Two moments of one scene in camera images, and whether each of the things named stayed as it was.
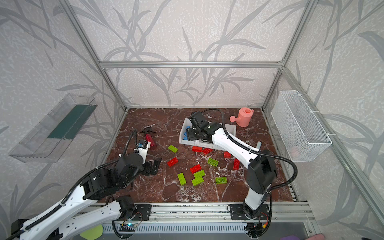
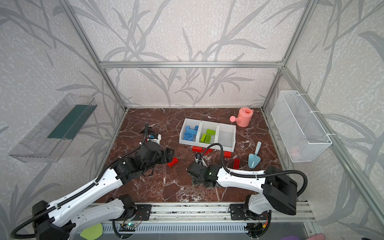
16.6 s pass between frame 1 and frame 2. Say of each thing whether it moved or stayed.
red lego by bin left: stayed
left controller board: stayed
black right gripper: moved
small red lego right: stayed
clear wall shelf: stayed
